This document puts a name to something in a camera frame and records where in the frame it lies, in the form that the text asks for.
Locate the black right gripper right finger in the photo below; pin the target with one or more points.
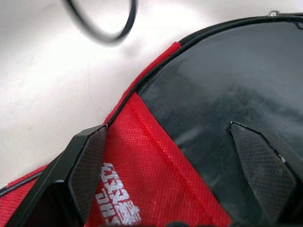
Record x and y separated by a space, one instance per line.
262 170

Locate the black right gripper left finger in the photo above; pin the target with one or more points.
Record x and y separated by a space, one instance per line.
80 165

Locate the red and black paddle case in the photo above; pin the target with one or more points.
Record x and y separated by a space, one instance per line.
184 132

